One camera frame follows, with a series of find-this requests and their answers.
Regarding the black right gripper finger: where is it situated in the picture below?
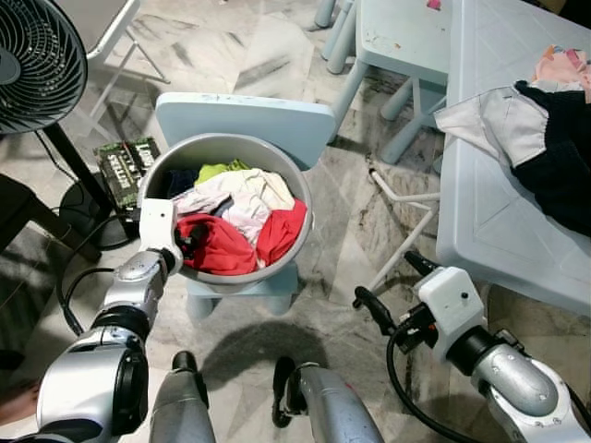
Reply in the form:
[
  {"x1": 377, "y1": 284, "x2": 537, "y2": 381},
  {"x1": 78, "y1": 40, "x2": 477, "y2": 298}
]
[
  {"x1": 404, "y1": 250, "x2": 444, "y2": 279},
  {"x1": 353, "y1": 287, "x2": 400, "y2": 336}
]

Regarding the red garment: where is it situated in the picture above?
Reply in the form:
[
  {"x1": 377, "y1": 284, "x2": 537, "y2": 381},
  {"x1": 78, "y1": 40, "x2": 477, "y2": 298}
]
[{"x1": 175, "y1": 198, "x2": 309, "y2": 277}]

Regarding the navy garment white lining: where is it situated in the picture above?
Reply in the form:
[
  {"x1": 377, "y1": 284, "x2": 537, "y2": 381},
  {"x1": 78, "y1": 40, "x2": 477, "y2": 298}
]
[{"x1": 434, "y1": 80, "x2": 591, "y2": 237}]

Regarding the pink white patterned garment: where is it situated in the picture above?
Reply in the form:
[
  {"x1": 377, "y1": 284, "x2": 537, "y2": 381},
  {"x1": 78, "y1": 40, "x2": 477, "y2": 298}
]
[{"x1": 174, "y1": 187, "x2": 243, "y2": 222}]

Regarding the light blue plastic table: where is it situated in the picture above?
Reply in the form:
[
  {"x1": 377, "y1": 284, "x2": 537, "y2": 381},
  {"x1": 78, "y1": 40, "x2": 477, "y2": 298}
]
[{"x1": 368, "y1": 0, "x2": 591, "y2": 319}]

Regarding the green garment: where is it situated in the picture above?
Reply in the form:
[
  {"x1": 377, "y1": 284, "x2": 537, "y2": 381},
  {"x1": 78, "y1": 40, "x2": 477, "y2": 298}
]
[{"x1": 194, "y1": 160, "x2": 252, "y2": 184}]

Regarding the cream garment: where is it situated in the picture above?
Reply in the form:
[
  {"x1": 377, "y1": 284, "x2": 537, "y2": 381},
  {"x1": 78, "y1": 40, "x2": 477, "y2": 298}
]
[{"x1": 189, "y1": 168, "x2": 298, "y2": 243}]

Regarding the silver right robot leg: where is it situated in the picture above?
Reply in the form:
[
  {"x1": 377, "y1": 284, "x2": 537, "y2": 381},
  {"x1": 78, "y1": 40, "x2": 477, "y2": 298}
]
[{"x1": 272, "y1": 357, "x2": 384, "y2": 443}]

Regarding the silver robot leg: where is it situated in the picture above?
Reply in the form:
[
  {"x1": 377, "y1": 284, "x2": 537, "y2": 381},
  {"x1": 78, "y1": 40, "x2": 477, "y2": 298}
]
[
  {"x1": 148, "y1": 351, "x2": 218, "y2": 443},
  {"x1": 272, "y1": 357, "x2": 384, "y2": 443}
]

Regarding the grey laundry basin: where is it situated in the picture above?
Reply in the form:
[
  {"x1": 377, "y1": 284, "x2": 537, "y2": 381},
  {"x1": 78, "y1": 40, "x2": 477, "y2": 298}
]
[{"x1": 137, "y1": 133, "x2": 315, "y2": 285}]

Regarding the light blue child chair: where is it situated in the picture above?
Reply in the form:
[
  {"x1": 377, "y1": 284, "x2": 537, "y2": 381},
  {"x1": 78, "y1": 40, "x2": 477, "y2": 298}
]
[{"x1": 155, "y1": 92, "x2": 336, "y2": 321}]

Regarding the silver left robot leg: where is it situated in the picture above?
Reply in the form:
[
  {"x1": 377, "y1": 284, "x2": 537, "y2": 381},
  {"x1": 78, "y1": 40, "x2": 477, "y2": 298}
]
[{"x1": 148, "y1": 351, "x2": 218, "y2": 443}]

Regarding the dark brown wooden furniture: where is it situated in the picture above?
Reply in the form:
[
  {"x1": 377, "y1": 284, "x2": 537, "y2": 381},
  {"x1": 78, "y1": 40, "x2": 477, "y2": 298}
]
[{"x1": 0, "y1": 174, "x2": 93, "y2": 278}]

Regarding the small light blue table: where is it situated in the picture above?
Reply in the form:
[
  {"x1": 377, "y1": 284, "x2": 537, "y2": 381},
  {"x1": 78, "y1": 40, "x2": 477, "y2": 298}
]
[{"x1": 319, "y1": 0, "x2": 453, "y2": 167}]

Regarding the black standing fan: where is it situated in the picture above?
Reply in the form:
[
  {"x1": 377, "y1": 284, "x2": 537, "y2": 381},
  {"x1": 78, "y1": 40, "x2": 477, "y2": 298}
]
[{"x1": 0, "y1": 0, "x2": 139, "y2": 252}]

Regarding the grey folding chair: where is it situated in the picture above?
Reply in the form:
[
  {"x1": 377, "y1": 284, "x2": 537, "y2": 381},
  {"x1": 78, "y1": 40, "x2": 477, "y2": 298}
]
[{"x1": 55, "y1": 0, "x2": 172, "y2": 135}]

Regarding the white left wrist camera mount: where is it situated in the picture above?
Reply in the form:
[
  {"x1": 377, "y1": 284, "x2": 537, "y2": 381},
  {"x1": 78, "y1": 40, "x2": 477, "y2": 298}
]
[{"x1": 139, "y1": 198, "x2": 186, "y2": 276}]

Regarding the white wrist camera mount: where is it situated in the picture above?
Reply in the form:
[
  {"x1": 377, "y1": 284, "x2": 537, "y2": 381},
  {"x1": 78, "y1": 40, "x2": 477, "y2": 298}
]
[
  {"x1": 416, "y1": 266, "x2": 488, "y2": 363},
  {"x1": 139, "y1": 198, "x2": 186, "y2": 276}
]

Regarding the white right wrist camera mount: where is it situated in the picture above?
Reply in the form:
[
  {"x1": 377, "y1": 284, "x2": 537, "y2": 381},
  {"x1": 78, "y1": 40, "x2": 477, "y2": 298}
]
[{"x1": 416, "y1": 266, "x2": 488, "y2": 363}]

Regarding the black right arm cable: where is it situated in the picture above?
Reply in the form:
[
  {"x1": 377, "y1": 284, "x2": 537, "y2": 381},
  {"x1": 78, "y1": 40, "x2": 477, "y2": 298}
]
[{"x1": 385, "y1": 323, "x2": 486, "y2": 443}]

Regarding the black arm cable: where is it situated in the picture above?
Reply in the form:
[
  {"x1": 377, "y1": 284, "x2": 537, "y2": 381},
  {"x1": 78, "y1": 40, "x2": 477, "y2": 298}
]
[
  {"x1": 57, "y1": 266, "x2": 116, "y2": 338},
  {"x1": 385, "y1": 323, "x2": 486, "y2": 443}
]

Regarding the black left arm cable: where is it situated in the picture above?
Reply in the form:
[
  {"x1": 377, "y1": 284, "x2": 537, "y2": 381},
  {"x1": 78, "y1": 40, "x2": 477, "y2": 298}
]
[{"x1": 57, "y1": 266, "x2": 116, "y2": 338}]

